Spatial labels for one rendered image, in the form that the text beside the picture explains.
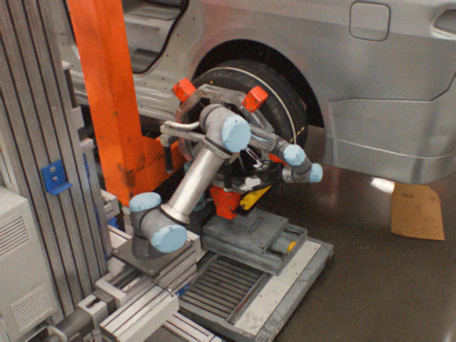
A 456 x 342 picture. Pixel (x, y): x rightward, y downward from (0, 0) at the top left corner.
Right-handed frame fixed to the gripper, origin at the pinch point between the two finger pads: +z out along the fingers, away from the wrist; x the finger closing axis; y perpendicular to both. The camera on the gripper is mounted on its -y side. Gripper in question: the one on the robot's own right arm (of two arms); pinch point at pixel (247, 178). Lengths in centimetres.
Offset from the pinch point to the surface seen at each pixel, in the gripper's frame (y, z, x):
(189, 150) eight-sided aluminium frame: -5, 51, -29
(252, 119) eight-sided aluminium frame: 12.0, 3.9, -27.1
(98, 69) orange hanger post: 58, 58, -10
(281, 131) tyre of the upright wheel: 0.4, -4.9, -32.4
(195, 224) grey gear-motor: -43, 58, -11
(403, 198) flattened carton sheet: -121, -17, -113
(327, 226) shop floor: -103, 16, -68
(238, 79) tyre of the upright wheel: 26.6, 11.3, -40.3
